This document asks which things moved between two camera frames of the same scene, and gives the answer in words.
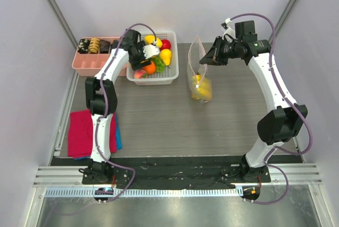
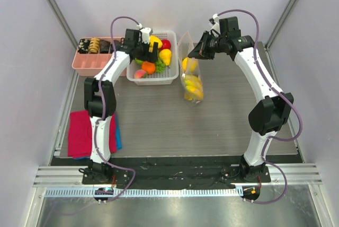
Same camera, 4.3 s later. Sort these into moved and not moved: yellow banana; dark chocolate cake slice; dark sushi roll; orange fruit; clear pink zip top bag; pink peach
Moved: clear pink zip top bag; yellow banana
Not moved: dark sushi roll; orange fruit; pink peach; dark chocolate cake slice
